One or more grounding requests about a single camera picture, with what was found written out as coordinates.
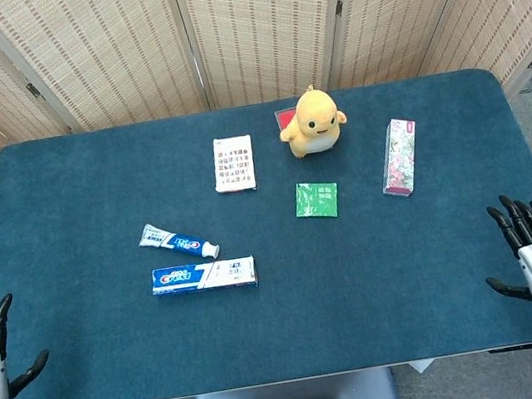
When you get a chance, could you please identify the green sachet packet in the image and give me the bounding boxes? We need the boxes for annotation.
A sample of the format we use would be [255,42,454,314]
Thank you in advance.
[290,176,344,225]

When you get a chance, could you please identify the blue felt table cloth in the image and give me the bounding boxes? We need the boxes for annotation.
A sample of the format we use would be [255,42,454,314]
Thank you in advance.
[0,58,532,399]

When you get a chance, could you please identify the blue and white toothpaste box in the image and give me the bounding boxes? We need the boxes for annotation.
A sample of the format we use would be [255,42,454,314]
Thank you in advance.
[149,253,261,304]

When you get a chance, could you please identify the woven folding screen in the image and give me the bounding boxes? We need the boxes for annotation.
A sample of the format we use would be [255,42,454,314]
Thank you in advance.
[0,0,532,248]

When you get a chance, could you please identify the white paper label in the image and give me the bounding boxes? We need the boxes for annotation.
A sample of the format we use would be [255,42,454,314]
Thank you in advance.
[408,358,435,374]

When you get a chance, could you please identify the pink floral carton box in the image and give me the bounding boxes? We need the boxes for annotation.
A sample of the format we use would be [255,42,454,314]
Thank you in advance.
[371,115,428,201]

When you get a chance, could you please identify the blue and white toothpaste tube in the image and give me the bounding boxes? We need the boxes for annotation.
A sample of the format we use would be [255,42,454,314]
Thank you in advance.
[135,212,223,271]

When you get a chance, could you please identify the black table control panel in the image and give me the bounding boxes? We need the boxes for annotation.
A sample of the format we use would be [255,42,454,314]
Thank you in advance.
[487,343,532,356]

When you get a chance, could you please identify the red item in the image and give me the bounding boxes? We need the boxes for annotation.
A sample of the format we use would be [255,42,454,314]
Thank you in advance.
[273,106,300,132]

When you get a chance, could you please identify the yellow plush dinosaur toy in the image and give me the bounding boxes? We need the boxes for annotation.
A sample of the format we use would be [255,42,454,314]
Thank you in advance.
[271,79,353,161]

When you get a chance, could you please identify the white box with red pattern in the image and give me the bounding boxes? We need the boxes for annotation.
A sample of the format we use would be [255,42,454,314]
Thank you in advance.
[207,132,260,197]

